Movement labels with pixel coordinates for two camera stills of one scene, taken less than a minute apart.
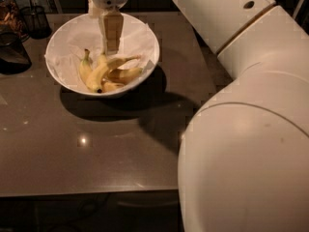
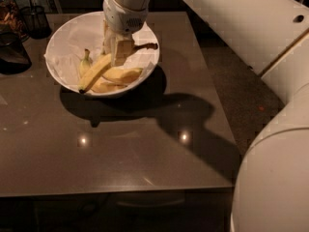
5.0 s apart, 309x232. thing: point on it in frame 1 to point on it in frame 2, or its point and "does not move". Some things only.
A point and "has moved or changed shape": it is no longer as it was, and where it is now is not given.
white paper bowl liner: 66,48 does not move
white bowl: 75,55 does not move
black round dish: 14,57 does not move
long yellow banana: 97,77 has moved or changed shape
